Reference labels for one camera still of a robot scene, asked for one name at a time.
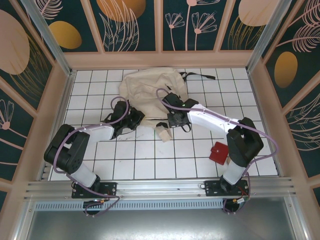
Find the aluminium side rail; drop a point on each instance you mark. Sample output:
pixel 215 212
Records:
pixel 258 100
pixel 69 82

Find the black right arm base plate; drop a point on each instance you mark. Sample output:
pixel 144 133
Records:
pixel 211 187

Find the red wallet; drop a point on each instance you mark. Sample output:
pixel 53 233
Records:
pixel 218 153

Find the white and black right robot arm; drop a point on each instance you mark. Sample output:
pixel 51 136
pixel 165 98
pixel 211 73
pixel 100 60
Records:
pixel 210 120

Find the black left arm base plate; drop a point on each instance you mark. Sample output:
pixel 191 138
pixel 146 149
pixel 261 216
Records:
pixel 110 188

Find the grey metal sheet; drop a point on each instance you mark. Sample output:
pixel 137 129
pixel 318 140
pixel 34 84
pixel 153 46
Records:
pixel 162 225

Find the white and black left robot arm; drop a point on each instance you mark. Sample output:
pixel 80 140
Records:
pixel 100 133

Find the aluminium frame post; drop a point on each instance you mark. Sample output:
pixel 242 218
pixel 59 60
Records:
pixel 46 32
pixel 272 32

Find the aluminium mounting rail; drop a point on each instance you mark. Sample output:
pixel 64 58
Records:
pixel 160 188

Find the beige canvas backpack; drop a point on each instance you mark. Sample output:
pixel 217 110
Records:
pixel 150 85

